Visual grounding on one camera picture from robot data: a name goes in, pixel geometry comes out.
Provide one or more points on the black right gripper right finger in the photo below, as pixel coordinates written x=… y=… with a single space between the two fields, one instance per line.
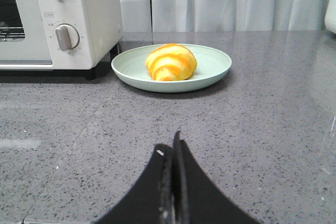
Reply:
x=196 y=198

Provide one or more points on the white appliance at right edge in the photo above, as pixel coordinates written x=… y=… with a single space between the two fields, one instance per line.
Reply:
x=329 y=19

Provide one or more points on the glass oven door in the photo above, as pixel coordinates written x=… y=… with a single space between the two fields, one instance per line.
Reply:
x=34 y=49

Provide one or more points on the light green round plate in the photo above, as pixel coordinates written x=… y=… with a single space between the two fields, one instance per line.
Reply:
x=212 y=65

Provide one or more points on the metal wire oven rack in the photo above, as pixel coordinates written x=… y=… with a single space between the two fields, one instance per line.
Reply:
x=9 y=34

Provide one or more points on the white toaster oven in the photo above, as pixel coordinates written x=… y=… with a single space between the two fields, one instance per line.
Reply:
x=99 y=25

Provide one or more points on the yellow orange croissant bread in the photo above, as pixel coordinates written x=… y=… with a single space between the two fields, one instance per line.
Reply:
x=171 y=62

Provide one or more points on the white curtain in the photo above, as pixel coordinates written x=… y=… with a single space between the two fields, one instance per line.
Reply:
x=222 y=15

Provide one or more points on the lower oven control knob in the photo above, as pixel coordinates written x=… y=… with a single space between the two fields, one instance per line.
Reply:
x=67 y=37

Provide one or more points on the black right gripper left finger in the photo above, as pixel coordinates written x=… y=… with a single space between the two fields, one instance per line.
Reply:
x=150 y=198

